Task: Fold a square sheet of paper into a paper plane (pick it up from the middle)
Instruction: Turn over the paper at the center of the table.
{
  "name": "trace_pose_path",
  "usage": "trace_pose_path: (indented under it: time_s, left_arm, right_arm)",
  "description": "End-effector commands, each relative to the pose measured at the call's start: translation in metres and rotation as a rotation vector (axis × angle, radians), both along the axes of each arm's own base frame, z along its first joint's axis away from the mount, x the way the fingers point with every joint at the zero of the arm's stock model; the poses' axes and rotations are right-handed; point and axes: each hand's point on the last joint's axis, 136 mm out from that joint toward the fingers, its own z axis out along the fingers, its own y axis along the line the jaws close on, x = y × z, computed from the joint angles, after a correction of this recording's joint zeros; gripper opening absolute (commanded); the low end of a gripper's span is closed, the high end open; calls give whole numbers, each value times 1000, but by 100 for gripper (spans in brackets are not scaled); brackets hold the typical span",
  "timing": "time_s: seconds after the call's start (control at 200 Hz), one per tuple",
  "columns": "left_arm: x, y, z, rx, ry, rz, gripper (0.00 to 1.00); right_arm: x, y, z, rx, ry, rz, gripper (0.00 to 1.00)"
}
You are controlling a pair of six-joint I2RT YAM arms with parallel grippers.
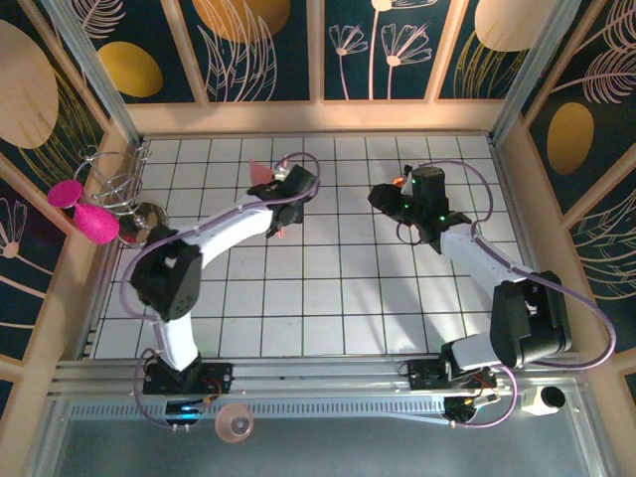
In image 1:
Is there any pink paper sheet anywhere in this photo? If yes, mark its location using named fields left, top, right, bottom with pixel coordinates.
left=246, top=157, right=287, bottom=239

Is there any magenta foam toy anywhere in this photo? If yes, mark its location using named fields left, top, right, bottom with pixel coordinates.
left=48, top=179, right=122, bottom=245

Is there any translucent pink suction cup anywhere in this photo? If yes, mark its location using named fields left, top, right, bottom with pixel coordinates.
left=214, top=401, right=255, bottom=445

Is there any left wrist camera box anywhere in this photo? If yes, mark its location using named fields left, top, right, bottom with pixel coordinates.
left=275, top=164, right=319, bottom=201

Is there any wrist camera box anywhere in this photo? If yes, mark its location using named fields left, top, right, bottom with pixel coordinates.
left=275, top=164, right=319, bottom=201
left=404, top=166, right=447, bottom=200

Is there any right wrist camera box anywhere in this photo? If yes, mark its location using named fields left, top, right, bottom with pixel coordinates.
left=404, top=166, right=447, bottom=200

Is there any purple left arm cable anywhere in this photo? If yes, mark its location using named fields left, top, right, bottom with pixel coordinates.
left=118, top=151, right=322, bottom=431

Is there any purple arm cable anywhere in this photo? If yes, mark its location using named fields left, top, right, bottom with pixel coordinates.
left=404, top=158, right=619, bottom=429
left=118, top=151, right=322, bottom=431

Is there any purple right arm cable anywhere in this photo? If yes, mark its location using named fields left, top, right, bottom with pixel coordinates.
left=404, top=158, right=619, bottom=429

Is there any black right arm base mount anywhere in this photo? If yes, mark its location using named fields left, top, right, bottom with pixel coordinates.
left=406, top=356, right=498, bottom=394

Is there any aluminium mounting rail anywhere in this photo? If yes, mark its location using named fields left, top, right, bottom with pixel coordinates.
left=49, top=352, right=585, bottom=398

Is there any silver wire rack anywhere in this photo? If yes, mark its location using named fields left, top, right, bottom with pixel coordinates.
left=74, top=141, right=153, bottom=218

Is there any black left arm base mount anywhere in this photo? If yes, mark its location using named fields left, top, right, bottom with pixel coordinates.
left=142, top=361, right=235, bottom=398

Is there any aluminium frame post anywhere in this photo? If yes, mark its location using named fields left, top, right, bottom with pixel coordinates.
left=39, top=0, right=145, bottom=145
left=488, top=0, right=582, bottom=145

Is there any slotted grey cable duct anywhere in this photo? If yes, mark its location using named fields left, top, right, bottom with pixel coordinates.
left=69, top=400, right=448, bottom=423

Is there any white cube camera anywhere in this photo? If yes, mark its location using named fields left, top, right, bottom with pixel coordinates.
left=520, top=385, right=566, bottom=417

